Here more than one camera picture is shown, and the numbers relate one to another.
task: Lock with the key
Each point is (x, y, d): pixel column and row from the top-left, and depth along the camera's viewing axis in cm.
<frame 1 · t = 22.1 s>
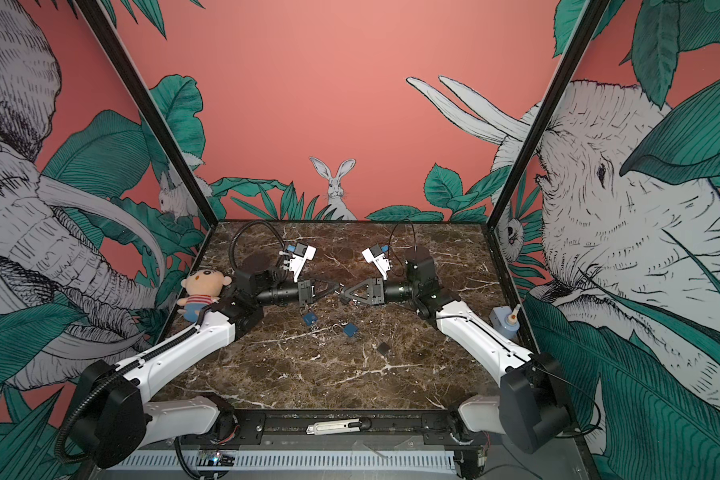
left hand: (339, 288, 69), fingers closed
right hand: (344, 297, 68), fingers closed
plush doll striped shirt: (204, 287, 95), point 7 cm above the table
blue padlock left: (309, 318, 95), on the table
blue padlock right: (350, 329, 94), on the table
black padlock front: (383, 348, 90), on the table

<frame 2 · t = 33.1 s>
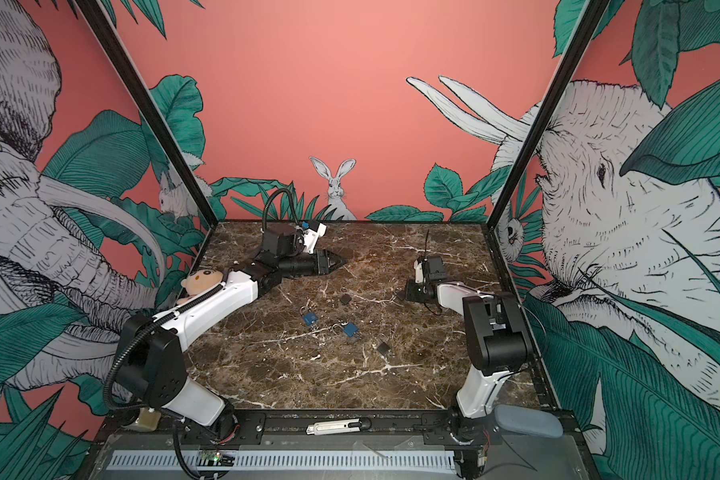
left hand: (344, 257, 78), fingers open
right hand: (404, 286, 98), fingers closed
black padlock near centre: (345, 299, 100), on the table
the other named things where they were.

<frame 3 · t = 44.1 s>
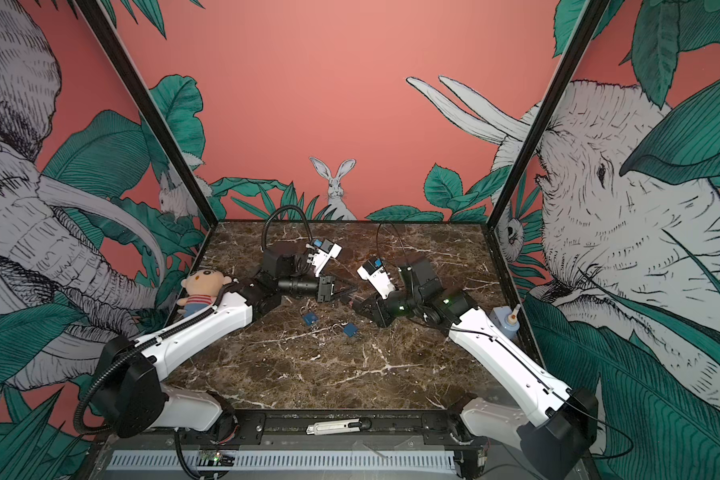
left hand: (355, 287, 70), fingers closed
right hand: (356, 307, 69), fingers closed
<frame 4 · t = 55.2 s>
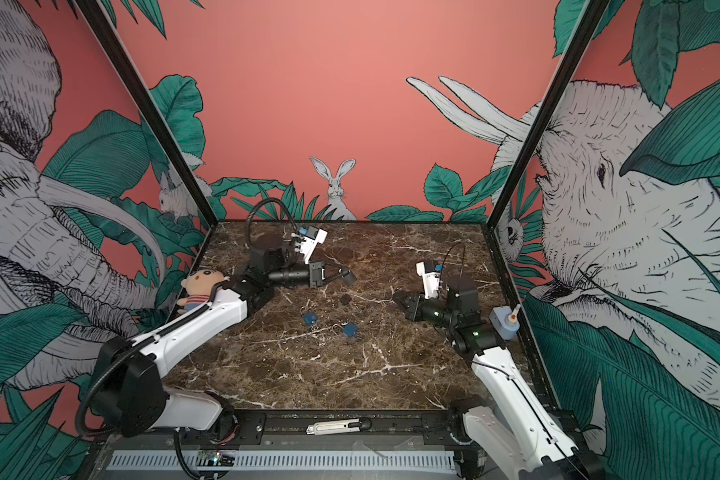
left hand: (347, 270, 70), fingers closed
right hand: (391, 296, 73), fingers closed
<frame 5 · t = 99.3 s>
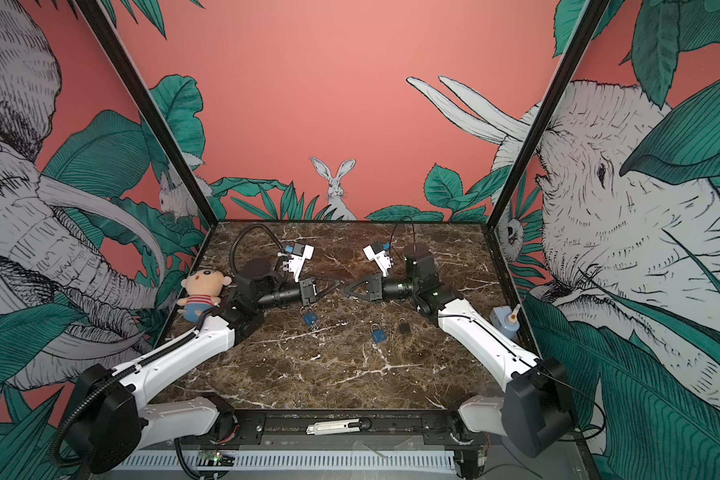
left hand: (340, 285, 69), fingers closed
right hand: (344, 293, 68), fingers closed
blue padlock right: (379, 335, 92), on the table
